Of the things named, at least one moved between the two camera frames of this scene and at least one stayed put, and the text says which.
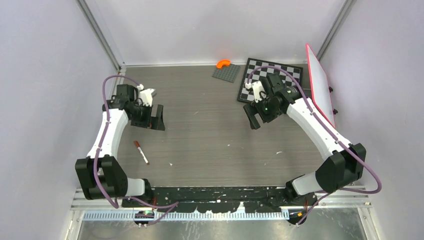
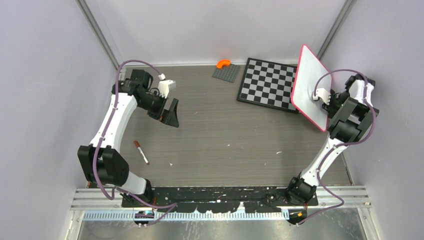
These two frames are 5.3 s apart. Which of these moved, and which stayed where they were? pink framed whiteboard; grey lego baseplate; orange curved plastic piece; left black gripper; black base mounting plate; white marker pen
Moved: pink framed whiteboard; left black gripper
Stayed: grey lego baseplate; white marker pen; orange curved plastic piece; black base mounting plate
